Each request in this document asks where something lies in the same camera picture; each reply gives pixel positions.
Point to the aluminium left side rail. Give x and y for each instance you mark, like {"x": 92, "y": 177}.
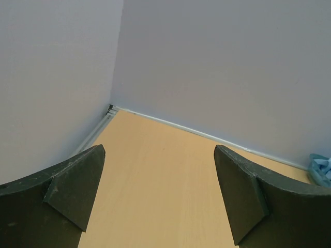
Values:
{"x": 90, "y": 139}

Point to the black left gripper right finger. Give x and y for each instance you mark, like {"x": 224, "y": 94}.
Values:
{"x": 267, "y": 209}

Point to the light blue shirt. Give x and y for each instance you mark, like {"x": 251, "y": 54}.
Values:
{"x": 324, "y": 167}

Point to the teal plastic bin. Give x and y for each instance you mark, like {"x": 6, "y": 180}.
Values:
{"x": 319, "y": 170}

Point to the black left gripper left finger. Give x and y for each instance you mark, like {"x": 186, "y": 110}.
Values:
{"x": 52, "y": 207}

